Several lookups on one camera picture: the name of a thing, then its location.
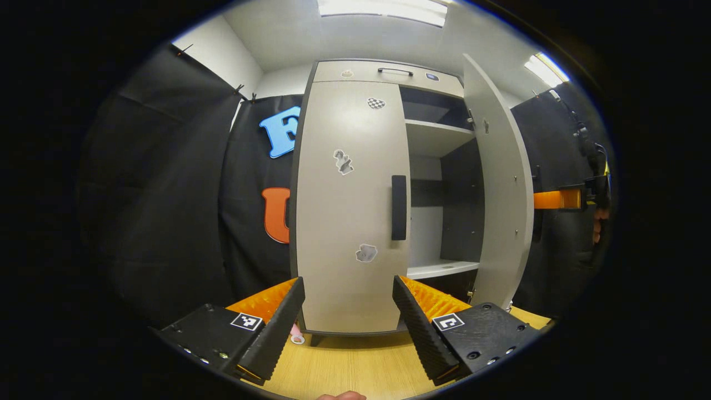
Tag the grey cabinet drawer front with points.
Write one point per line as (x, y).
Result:
(361, 71)

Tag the grey double-door shoe cabinet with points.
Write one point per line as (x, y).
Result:
(458, 211)

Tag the grey shoe cabinet door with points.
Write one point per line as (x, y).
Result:
(500, 194)
(350, 222)

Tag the rectangular ceiling light panel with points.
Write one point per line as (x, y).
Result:
(383, 10)
(547, 69)

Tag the black backdrop cloth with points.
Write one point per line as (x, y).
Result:
(244, 178)
(166, 194)
(561, 266)

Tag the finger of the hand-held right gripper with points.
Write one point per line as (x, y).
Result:
(558, 199)

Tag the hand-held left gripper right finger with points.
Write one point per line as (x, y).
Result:
(422, 333)

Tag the white cabinet shelf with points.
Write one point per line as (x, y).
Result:
(433, 141)
(439, 269)

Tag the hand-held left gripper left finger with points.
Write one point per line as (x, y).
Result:
(278, 333)

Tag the small pink green object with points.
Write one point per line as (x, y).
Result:
(297, 333)

